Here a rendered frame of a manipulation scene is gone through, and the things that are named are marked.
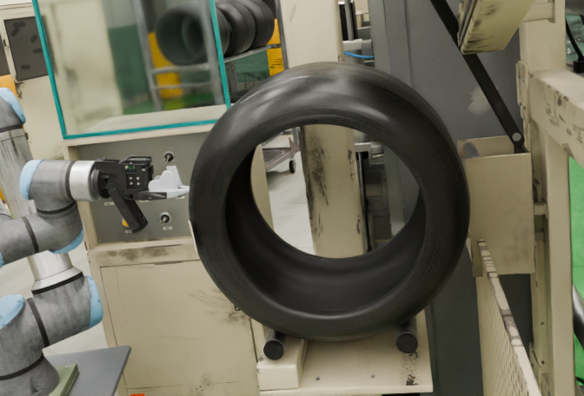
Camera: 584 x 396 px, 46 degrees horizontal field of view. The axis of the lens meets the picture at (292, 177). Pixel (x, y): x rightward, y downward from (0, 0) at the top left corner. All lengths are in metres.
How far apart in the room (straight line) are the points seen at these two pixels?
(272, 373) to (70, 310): 0.75
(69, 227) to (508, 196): 1.01
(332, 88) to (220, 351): 1.27
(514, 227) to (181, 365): 1.24
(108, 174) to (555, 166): 1.01
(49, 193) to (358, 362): 0.78
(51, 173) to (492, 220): 1.01
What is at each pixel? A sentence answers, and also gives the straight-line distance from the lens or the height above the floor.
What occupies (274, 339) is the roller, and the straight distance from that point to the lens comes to 1.50.
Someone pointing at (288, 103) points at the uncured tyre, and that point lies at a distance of 1.31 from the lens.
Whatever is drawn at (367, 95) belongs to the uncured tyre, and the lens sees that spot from 1.31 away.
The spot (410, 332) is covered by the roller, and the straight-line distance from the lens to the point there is 1.47.
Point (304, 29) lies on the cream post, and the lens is 1.67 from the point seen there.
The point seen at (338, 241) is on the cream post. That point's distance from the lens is 1.78.
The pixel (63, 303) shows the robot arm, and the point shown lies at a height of 0.87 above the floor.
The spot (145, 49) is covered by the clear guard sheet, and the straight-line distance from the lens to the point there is 2.14.
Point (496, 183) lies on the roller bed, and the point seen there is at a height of 1.13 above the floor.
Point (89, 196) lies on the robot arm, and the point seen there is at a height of 1.26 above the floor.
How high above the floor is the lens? 1.63
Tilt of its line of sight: 15 degrees down
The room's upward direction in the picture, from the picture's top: 8 degrees counter-clockwise
